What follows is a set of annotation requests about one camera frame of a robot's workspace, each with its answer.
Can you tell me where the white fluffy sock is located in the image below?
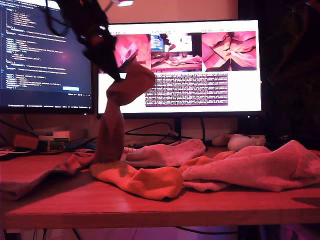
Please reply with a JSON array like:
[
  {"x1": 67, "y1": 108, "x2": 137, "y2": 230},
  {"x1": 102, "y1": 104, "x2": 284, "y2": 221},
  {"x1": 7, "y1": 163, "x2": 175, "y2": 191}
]
[
  {"x1": 124, "y1": 138, "x2": 207, "y2": 168},
  {"x1": 182, "y1": 139, "x2": 320, "y2": 193}
]

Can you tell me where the monitor with dark code screen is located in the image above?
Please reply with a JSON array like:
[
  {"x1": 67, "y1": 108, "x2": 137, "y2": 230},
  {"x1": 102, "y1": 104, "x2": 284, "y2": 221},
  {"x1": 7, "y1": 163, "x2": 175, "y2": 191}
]
[{"x1": 0, "y1": 0, "x2": 95, "y2": 115}]

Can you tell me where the small white box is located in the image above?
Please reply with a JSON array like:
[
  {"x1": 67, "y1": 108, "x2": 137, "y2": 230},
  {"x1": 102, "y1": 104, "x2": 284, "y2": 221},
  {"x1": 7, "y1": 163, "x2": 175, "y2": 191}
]
[{"x1": 53, "y1": 131, "x2": 71, "y2": 141}]

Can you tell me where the blue foil packet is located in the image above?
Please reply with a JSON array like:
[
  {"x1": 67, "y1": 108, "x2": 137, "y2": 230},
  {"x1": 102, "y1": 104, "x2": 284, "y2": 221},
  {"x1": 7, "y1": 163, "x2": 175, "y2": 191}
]
[{"x1": 72, "y1": 139, "x2": 98, "y2": 151}]

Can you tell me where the dark printed box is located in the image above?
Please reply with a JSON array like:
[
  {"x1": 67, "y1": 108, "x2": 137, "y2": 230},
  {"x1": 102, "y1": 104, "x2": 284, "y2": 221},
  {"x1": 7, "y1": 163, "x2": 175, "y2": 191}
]
[{"x1": 39, "y1": 140, "x2": 66, "y2": 153}]

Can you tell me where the orange sock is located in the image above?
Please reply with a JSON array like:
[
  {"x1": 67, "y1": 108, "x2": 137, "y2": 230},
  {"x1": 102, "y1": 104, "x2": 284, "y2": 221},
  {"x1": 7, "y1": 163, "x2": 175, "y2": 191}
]
[
  {"x1": 89, "y1": 161, "x2": 185, "y2": 201},
  {"x1": 178, "y1": 149, "x2": 235, "y2": 173}
]

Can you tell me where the pale round object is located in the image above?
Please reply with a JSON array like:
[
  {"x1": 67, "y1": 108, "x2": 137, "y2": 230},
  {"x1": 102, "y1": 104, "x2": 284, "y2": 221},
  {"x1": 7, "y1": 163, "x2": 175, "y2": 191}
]
[{"x1": 211, "y1": 134, "x2": 230, "y2": 147}]

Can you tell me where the monitor with bright white screen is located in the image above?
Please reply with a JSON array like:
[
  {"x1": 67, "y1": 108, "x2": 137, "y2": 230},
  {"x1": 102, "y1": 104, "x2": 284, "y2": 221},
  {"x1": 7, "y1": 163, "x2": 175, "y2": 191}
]
[{"x1": 96, "y1": 19, "x2": 264, "y2": 142}]

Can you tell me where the small white round device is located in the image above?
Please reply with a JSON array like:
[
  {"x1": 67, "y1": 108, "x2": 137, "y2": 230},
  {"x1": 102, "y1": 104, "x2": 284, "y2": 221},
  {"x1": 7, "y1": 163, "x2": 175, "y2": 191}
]
[{"x1": 227, "y1": 134, "x2": 266, "y2": 153}]

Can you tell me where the dark leafy house plant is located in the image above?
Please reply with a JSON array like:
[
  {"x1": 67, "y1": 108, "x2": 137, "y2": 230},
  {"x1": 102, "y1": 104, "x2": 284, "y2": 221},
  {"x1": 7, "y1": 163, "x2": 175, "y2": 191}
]
[{"x1": 262, "y1": 0, "x2": 320, "y2": 148}]

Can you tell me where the thick black cable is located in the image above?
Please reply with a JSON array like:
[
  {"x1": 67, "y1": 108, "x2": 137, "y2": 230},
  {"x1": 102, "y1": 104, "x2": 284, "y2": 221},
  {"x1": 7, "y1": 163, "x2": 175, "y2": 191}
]
[{"x1": 124, "y1": 121, "x2": 176, "y2": 137}]

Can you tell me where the thin black cable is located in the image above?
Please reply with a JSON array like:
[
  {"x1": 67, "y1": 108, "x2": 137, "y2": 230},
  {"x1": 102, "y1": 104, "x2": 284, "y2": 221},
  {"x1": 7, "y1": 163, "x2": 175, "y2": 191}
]
[{"x1": 124, "y1": 132, "x2": 180, "y2": 145}]

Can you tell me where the white spiral cable wrap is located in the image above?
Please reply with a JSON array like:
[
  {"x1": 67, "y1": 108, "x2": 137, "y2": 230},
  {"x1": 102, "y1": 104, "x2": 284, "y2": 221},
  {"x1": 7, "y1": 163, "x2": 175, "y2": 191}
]
[{"x1": 122, "y1": 139, "x2": 182, "y2": 153}]

